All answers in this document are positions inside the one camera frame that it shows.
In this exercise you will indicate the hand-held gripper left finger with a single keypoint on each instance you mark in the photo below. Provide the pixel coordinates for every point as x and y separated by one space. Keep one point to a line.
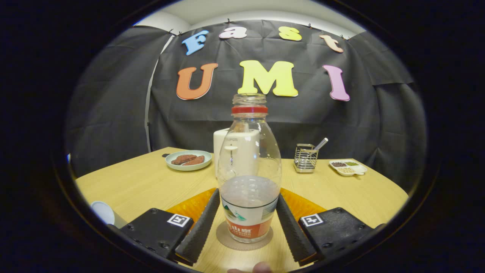
201 231

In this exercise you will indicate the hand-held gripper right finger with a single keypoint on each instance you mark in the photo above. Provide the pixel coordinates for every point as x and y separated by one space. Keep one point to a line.
293 231

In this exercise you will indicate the clear plastic juice bottle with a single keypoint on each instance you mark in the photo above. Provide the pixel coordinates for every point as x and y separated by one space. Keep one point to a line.
248 216

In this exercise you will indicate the round brown coaster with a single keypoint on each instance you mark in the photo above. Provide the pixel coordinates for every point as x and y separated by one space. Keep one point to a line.
246 247

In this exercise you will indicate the pale grey cup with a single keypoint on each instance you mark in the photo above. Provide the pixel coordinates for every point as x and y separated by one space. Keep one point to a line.
104 212

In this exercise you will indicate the wooden table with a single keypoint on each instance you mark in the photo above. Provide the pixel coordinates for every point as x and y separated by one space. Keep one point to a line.
341 193

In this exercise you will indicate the pale green plate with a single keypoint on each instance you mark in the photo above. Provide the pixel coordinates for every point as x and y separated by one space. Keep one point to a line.
189 167

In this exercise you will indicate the brown food piece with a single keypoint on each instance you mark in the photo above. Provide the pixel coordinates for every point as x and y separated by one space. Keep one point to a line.
182 159
197 161

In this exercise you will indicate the white toaster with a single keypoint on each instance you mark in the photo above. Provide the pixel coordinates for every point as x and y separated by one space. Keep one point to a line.
216 148

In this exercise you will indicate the white divided dish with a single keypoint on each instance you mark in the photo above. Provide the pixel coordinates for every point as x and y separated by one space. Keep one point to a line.
357 171

